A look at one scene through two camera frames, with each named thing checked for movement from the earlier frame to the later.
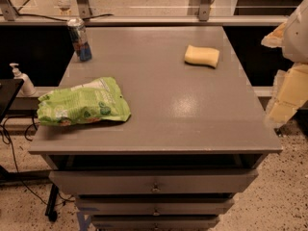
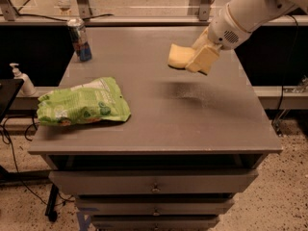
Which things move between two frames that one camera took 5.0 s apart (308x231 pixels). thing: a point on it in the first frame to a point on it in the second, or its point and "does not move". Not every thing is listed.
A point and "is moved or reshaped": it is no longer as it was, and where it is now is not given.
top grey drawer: x=153 y=182 does not move
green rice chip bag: x=95 y=100 does not move
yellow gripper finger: x=274 y=38 to x=203 y=40
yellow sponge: x=205 y=56 is moved or reshaped
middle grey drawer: x=154 y=206 does not move
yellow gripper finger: x=292 y=94 to x=203 y=61
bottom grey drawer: x=154 y=222 does not move
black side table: x=9 y=90 does not move
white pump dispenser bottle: x=27 y=89 does not move
